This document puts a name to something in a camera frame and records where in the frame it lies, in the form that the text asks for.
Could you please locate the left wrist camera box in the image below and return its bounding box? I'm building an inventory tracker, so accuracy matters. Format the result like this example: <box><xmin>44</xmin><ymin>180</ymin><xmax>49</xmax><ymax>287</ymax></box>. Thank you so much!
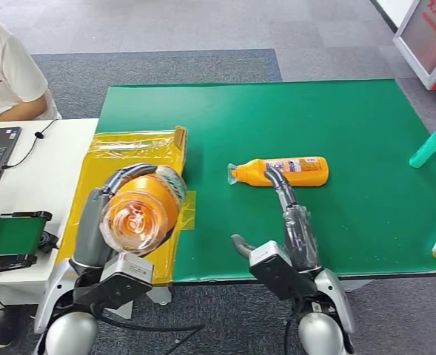
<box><xmin>73</xmin><ymin>251</ymin><xmax>154</xmax><ymax>311</ymax></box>

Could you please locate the person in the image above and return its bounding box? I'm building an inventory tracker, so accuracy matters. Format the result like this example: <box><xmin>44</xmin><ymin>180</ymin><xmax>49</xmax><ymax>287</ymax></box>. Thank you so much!
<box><xmin>0</xmin><ymin>10</ymin><xmax>61</xmax><ymax>123</ymax></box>

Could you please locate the small green belt conveyor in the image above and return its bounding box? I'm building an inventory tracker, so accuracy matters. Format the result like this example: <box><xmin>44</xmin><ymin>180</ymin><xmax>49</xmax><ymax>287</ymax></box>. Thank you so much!
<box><xmin>0</xmin><ymin>210</ymin><xmax>60</xmax><ymax>274</ymax></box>

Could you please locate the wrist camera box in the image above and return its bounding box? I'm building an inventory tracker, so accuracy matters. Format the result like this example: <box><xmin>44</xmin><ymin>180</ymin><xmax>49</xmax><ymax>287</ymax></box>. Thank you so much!
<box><xmin>248</xmin><ymin>240</ymin><xmax>318</xmax><ymax>301</ymax></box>
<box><xmin>73</xmin><ymin>251</ymin><xmax>154</xmax><ymax>311</ymax></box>

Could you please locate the white table foot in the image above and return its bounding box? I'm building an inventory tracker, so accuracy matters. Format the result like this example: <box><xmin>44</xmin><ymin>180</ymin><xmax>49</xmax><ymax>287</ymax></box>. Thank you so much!
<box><xmin>145</xmin><ymin>285</ymin><xmax>173</xmax><ymax>306</ymax></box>

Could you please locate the teal plastic bottle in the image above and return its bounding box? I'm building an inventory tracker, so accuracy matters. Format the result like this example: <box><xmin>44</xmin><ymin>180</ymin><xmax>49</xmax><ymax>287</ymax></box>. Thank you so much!
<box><xmin>409</xmin><ymin>120</ymin><xmax>436</xmax><ymax>169</ymax></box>

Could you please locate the yellow taped cardboard box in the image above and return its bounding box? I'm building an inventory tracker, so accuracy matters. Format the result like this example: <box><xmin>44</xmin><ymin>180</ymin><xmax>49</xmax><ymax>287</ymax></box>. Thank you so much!
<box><xmin>55</xmin><ymin>126</ymin><xmax>197</xmax><ymax>286</ymax></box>

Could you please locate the white red sign board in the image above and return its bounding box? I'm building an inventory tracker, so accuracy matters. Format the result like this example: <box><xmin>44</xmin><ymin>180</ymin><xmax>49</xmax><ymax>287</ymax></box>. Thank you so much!
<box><xmin>392</xmin><ymin>0</ymin><xmax>436</xmax><ymax>92</ymax></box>

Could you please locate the person's black shoe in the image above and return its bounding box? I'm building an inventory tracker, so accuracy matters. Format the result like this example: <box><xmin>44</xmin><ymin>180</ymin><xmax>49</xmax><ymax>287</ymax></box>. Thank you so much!
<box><xmin>0</xmin><ymin>305</ymin><xmax>27</xmax><ymax>349</ymax></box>

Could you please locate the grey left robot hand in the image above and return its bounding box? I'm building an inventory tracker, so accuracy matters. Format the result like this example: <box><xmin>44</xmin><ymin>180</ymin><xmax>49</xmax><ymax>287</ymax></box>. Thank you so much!
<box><xmin>71</xmin><ymin>163</ymin><xmax>158</xmax><ymax>275</ymax></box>

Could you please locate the green table mat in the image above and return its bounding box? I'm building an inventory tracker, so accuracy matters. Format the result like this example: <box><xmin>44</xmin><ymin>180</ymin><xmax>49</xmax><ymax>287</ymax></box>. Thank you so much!
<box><xmin>96</xmin><ymin>79</ymin><xmax>436</xmax><ymax>284</ymax></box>

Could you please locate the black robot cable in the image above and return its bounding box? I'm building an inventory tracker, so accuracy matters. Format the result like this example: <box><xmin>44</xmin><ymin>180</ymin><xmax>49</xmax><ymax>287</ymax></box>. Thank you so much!
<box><xmin>91</xmin><ymin>305</ymin><xmax>205</xmax><ymax>355</ymax></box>

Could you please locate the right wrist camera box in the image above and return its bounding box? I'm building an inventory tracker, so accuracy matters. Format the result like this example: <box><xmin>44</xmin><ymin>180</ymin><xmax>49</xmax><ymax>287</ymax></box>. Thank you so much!
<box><xmin>248</xmin><ymin>240</ymin><xmax>318</xmax><ymax>301</ymax></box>

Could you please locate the thin black cable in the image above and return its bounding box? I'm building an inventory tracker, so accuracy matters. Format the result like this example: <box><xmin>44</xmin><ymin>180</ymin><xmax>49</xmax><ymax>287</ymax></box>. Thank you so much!
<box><xmin>2</xmin><ymin>118</ymin><xmax>61</xmax><ymax>170</ymax></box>

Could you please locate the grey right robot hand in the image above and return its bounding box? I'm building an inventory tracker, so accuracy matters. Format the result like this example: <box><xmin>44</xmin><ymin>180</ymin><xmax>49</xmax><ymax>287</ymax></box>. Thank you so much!
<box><xmin>231</xmin><ymin>166</ymin><xmax>320</xmax><ymax>274</ymax></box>

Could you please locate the orange bottle with label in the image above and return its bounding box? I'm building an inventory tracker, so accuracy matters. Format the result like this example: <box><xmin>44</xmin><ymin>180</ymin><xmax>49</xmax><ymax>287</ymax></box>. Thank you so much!
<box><xmin>227</xmin><ymin>156</ymin><xmax>330</xmax><ymax>188</ymax></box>

